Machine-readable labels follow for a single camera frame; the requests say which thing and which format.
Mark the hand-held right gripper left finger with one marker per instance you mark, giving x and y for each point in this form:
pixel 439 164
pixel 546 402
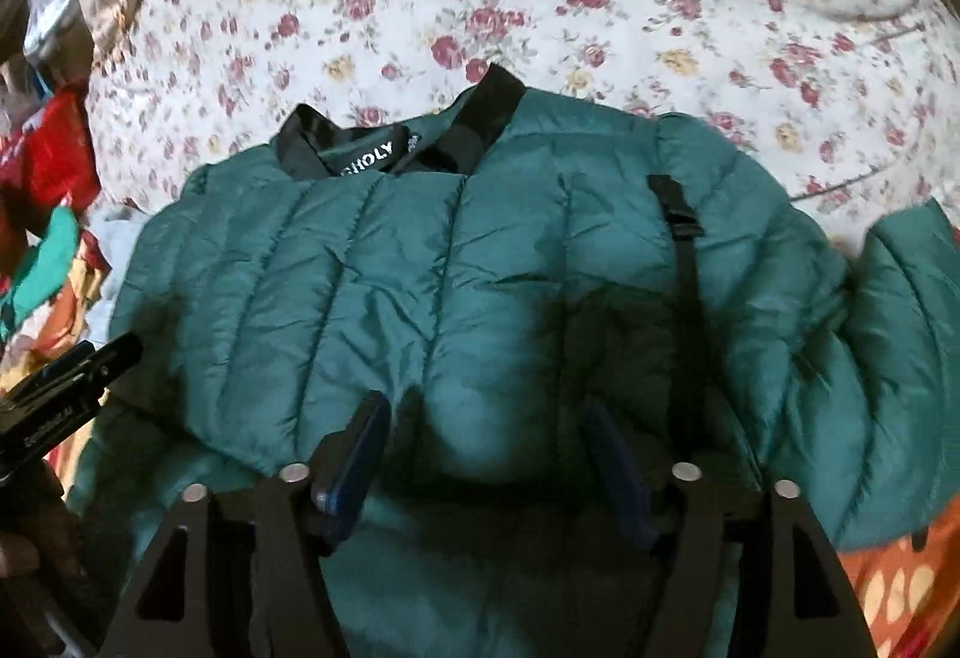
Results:
pixel 358 452

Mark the person's left hand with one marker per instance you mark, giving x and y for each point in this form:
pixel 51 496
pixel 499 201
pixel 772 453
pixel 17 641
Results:
pixel 30 545

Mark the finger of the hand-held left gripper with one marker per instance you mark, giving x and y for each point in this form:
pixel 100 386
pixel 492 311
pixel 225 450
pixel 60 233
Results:
pixel 97 365
pixel 75 352

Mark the green cloth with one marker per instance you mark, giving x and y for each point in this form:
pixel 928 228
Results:
pixel 45 260

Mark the clear plastic bag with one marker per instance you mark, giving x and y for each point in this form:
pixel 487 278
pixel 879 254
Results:
pixel 52 20

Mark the light blue fleece blanket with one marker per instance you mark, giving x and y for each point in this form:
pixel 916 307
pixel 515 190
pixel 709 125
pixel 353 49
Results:
pixel 124 241

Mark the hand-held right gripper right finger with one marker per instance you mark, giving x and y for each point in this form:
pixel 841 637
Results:
pixel 616 470

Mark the red cloth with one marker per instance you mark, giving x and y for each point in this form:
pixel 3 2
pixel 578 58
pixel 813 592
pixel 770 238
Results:
pixel 52 163

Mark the green puffer jacket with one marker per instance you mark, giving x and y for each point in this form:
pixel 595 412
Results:
pixel 450 268

